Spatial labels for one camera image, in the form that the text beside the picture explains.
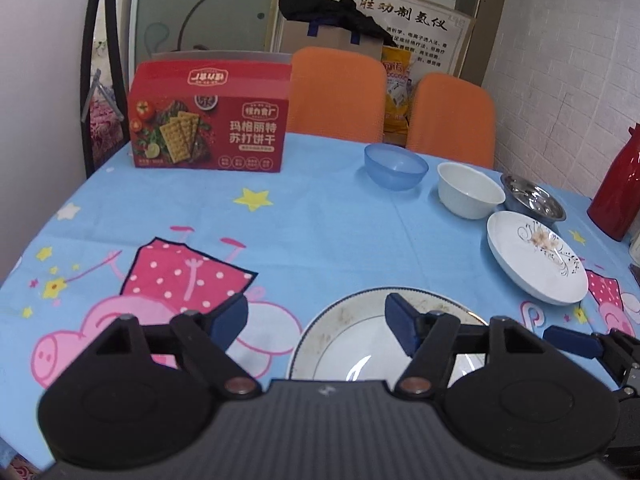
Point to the yellow snack bag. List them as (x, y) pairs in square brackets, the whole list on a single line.
[(397, 90)]

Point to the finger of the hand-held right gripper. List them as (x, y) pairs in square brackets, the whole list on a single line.
[(570, 341)]

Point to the brown cardboard box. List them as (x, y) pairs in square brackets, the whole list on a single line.
[(327, 40)]

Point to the black cloth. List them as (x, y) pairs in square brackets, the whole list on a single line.
[(330, 10)]

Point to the blue plastic bowl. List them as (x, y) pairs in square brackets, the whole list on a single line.
[(395, 165)]

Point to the white bowl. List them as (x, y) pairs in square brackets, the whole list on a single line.
[(467, 190)]

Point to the white plate with floral print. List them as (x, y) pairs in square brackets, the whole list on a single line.
[(535, 257)]

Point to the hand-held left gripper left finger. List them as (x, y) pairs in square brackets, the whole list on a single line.
[(228, 321)]

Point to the wall poster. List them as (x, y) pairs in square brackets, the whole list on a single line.
[(435, 35)]

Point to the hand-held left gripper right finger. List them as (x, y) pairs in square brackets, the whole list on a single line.
[(401, 327)]

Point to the stainless steel bowl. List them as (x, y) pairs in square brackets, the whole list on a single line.
[(535, 202)]

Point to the frosted glass door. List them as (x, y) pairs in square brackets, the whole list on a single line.
[(200, 5)]

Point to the pink floral cloth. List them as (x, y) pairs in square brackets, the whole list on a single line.
[(105, 130)]

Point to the red thermos flask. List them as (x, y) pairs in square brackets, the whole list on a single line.
[(617, 185)]

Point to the black metal frame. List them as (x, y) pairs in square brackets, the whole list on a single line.
[(92, 60)]

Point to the orange chair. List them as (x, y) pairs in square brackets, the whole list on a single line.
[(335, 95), (452, 120)]

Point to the white plate with grey rim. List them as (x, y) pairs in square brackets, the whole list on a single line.
[(345, 340)]

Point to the red cracker box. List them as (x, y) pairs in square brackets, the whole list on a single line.
[(210, 115)]

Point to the blue cartoon printed tablecloth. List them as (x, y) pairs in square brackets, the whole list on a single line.
[(300, 240)]

